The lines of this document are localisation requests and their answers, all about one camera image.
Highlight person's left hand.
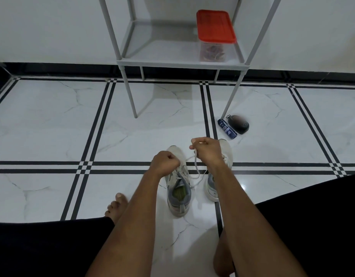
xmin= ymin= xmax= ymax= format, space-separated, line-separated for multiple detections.
xmin=148 ymin=150 xmax=181 ymax=180

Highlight person's right hand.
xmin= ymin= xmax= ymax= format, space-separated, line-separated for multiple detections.
xmin=189 ymin=137 xmax=226 ymax=174

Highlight grey white shoelace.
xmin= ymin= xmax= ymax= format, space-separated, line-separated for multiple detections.
xmin=182 ymin=150 xmax=209 ymax=189

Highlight white grey sneaker shoe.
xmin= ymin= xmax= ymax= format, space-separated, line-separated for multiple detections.
xmin=165 ymin=145 xmax=193 ymax=218
xmin=203 ymin=138 xmax=234 ymax=203

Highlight clear box with red lid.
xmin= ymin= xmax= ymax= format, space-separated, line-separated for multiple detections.
xmin=200 ymin=43 xmax=226 ymax=62

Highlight clear container with red lid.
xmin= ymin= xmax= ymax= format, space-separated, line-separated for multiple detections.
xmin=196 ymin=9 xmax=238 ymax=63

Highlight person's left forearm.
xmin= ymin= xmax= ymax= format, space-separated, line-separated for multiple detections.
xmin=85 ymin=173 xmax=166 ymax=277

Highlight person's right forearm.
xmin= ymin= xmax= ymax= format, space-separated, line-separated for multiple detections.
xmin=211 ymin=164 xmax=308 ymax=277

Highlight person's left foot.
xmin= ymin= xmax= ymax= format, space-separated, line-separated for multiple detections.
xmin=104 ymin=193 xmax=129 ymax=225

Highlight grey metal shelf rack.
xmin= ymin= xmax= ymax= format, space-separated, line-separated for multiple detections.
xmin=97 ymin=0 xmax=283 ymax=120

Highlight person's right leg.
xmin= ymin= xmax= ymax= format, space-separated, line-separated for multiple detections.
xmin=213 ymin=227 xmax=236 ymax=277

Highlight black oval polish bottle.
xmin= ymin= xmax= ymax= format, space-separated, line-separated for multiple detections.
xmin=225 ymin=114 xmax=250 ymax=135

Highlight black shorts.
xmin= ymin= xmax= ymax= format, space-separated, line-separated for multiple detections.
xmin=0 ymin=173 xmax=355 ymax=277

